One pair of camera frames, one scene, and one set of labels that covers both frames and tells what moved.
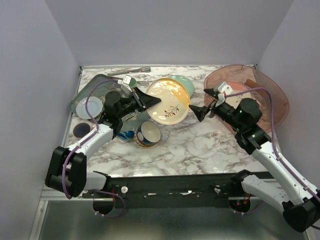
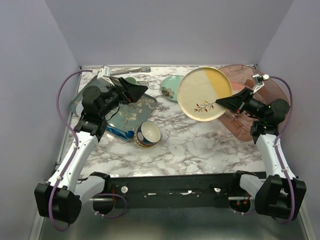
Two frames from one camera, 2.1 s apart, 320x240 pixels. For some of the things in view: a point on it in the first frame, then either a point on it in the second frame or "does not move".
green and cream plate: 186,81 -> 169,86
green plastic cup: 132,82 does not move
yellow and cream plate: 175,99 -> 198,90
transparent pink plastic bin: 250,82 does not move
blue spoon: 125,135 does not move
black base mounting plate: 202,191 does not move
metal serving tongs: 144,69 does not move
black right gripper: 200,112 -> 238,102
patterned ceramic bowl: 147,134 does not move
